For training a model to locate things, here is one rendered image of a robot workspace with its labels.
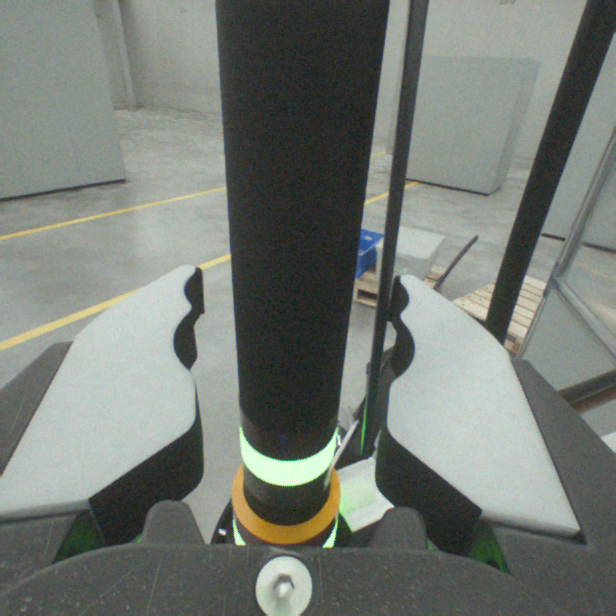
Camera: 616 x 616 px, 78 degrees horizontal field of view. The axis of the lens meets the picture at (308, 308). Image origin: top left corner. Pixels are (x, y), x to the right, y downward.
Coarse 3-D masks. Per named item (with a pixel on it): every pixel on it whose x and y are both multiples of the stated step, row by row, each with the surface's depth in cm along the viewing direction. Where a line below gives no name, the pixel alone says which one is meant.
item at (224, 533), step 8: (224, 512) 38; (232, 512) 38; (224, 520) 37; (232, 520) 36; (216, 528) 37; (224, 528) 37; (232, 528) 35; (216, 536) 36; (224, 536) 36; (232, 536) 34
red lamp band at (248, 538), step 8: (232, 504) 15; (336, 512) 14; (336, 520) 15; (240, 528) 14; (328, 528) 14; (240, 536) 15; (248, 536) 14; (320, 536) 14; (328, 536) 15; (248, 544) 14; (256, 544) 14; (264, 544) 14; (272, 544) 13; (280, 544) 13; (288, 544) 13; (296, 544) 13; (304, 544) 14; (312, 544) 14; (320, 544) 14
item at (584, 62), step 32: (608, 0) 10; (576, 32) 11; (608, 32) 10; (576, 64) 11; (576, 96) 11; (544, 128) 12; (576, 128) 12; (544, 160) 12; (544, 192) 12; (512, 256) 14; (512, 288) 14; (576, 384) 24; (608, 384) 24
